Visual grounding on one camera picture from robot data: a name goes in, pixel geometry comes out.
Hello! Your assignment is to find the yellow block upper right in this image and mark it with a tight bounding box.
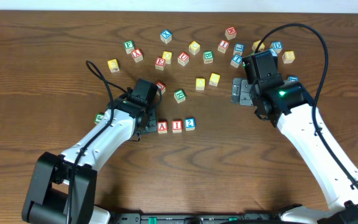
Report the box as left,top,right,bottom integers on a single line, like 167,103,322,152
252,40,265,53

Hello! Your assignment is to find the yellow block far left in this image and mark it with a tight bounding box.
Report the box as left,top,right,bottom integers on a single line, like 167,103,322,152
107,59,120,73

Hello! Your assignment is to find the blue D block lower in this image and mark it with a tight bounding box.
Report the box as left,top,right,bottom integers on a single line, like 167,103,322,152
287,76,298,82

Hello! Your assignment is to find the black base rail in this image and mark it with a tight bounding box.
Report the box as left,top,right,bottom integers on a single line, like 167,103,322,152
108,213,288,224

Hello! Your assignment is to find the red u block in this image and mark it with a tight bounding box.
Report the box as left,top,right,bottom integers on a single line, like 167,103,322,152
178,52,190,66
156,82,166,95

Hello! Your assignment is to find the blue 2 block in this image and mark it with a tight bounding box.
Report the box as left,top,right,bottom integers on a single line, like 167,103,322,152
185,118,196,131

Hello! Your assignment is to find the red A block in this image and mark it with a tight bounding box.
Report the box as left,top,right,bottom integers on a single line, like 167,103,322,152
157,121,168,134

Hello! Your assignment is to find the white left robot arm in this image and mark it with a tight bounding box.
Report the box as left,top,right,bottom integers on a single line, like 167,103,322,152
22,96,155,223

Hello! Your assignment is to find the yellow block upper middle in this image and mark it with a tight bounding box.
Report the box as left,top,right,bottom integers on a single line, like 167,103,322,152
189,40,201,55

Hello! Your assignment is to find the red U block lower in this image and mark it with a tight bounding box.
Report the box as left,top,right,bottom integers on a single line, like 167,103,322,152
156,82,166,95

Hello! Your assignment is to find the blue L block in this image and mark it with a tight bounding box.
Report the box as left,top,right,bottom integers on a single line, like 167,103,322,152
233,43,245,56

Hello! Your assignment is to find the red block top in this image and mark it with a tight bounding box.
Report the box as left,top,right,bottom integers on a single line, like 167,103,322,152
225,27,237,40

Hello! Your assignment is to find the yellow 8 block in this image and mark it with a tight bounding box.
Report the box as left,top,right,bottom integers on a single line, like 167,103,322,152
282,51,296,63

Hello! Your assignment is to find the yellow block centre left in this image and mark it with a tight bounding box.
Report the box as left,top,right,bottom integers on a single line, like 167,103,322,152
196,78,206,91

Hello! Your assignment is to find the red i block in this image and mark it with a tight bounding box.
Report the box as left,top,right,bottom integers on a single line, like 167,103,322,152
218,40,229,54
172,120,183,133

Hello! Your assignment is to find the blue T block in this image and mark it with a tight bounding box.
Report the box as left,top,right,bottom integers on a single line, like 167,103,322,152
231,54,242,68

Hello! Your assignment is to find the yellow O block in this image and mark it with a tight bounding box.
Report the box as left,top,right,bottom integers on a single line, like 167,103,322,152
162,51,173,64

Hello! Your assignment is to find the green J block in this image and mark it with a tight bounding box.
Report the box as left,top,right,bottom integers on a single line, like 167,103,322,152
94,113,104,124

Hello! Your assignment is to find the blue D block upper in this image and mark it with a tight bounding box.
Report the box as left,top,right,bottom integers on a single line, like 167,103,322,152
270,41,283,54

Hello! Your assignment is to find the red X block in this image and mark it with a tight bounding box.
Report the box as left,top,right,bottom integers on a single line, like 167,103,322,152
131,49,144,63

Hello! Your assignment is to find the green B block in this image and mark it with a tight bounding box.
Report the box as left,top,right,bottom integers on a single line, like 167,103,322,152
203,50,214,63

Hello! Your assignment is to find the yellow block centre right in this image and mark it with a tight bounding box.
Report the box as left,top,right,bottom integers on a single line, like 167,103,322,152
209,73,221,86

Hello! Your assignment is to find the red E block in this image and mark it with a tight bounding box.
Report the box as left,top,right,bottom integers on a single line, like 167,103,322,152
155,57,166,70

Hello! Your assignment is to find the blue d block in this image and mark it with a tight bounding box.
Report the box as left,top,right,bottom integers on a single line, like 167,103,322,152
270,41,283,54
287,76,298,82

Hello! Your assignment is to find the red U block upper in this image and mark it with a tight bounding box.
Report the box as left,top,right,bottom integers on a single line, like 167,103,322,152
178,52,190,66

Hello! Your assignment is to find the blue 5 block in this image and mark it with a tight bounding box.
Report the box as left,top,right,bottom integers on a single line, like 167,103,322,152
269,49,278,57

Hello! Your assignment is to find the blue X block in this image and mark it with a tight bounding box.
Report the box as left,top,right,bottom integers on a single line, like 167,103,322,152
160,30,172,44

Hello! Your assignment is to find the green R block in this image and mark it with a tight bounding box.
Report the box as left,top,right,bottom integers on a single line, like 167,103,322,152
174,90,186,103

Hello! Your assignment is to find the green F block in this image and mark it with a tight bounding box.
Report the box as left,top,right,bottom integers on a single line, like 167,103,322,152
124,40,135,54

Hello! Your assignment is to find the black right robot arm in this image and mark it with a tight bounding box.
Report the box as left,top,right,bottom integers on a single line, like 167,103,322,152
232,78,358,223

